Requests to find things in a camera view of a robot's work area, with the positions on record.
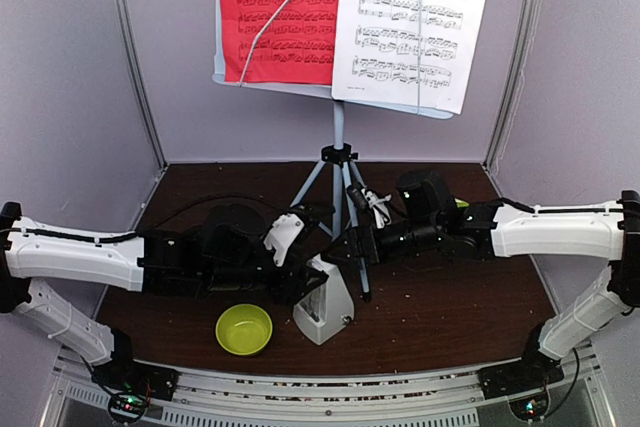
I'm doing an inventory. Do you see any left aluminium frame post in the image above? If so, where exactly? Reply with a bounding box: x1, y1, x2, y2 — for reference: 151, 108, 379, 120
114, 0, 168, 170

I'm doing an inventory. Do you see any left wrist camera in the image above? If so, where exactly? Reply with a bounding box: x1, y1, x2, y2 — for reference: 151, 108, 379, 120
263, 213, 304, 267

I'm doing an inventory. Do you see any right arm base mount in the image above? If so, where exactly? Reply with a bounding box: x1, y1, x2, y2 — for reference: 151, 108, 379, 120
478, 353, 564, 423

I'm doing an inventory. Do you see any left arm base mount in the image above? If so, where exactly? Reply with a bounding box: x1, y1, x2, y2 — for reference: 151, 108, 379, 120
85, 361, 179, 424

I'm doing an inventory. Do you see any red sheet music page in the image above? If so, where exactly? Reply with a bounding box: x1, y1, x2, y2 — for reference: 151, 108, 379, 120
219, 0, 338, 85

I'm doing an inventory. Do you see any aluminium frame post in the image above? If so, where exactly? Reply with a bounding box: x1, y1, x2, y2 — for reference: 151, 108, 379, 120
484, 0, 542, 177
114, 0, 168, 170

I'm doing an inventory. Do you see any right aluminium frame post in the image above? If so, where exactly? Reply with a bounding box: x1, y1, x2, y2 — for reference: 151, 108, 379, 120
484, 0, 542, 177

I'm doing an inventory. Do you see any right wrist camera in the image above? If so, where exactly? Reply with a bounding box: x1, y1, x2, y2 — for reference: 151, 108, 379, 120
346, 183, 392, 229

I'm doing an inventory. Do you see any aluminium front rail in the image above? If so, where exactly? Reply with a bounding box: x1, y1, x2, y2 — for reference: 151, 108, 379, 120
49, 341, 601, 427

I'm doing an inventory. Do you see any white metronome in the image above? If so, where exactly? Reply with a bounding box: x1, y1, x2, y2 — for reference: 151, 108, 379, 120
292, 255, 355, 345

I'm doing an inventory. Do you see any white sheet music page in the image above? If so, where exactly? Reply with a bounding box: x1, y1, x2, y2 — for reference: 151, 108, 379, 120
331, 0, 486, 118

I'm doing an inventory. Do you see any green bowl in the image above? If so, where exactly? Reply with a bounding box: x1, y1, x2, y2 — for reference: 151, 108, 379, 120
215, 304, 273, 357

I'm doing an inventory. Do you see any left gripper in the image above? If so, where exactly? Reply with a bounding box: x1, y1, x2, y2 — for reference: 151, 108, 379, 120
202, 245, 328, 305

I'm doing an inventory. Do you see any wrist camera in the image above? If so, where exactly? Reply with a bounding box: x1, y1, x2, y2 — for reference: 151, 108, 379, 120
263, 213, 304, 267
346, 183, 392, 229

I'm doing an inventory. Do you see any white perforated music stand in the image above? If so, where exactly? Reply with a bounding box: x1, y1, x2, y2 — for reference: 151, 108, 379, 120
211, 0, 459, 304

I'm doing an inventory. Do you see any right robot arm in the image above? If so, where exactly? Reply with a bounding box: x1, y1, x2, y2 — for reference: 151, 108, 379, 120
320, 170, 639, 389

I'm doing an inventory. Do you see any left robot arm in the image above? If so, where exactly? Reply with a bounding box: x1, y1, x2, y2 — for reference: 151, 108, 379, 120
1, 202, 329, 391

